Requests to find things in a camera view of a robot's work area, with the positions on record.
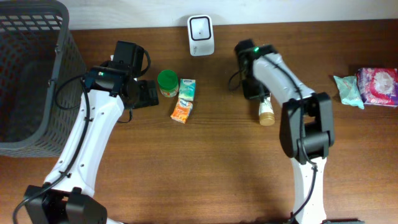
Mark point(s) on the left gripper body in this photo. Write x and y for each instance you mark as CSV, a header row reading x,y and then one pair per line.
x,y
142,95

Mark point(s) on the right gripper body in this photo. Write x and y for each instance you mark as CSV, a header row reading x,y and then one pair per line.
x,y
253,92

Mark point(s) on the white bamboo print tube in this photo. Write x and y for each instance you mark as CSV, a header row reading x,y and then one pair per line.
x,y
266,112

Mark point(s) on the green lid jar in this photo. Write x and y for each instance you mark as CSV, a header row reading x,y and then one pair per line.
x,y
168,83

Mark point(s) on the orange Kleenex tissue pack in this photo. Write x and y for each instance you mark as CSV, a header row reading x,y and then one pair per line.
x,y
182,111

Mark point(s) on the teal Kleenex tissue pack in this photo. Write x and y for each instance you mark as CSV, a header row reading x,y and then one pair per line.
x,y
187,89

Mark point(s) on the teal wet wipes pack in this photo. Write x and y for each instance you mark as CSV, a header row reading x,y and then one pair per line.
x,y
348,91

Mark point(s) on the red purple pad package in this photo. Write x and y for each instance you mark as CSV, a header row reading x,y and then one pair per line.
x,y
378,86

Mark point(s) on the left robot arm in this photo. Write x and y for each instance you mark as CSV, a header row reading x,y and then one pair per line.
x,y
66,195

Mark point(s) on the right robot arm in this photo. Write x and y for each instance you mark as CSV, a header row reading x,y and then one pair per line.
x,y
306,123

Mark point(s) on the white barcode scanner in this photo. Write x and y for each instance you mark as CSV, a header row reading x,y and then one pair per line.
x,y
200,35

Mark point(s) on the grey plastic mesh basket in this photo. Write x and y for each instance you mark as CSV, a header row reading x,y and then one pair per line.
x,y
39,91

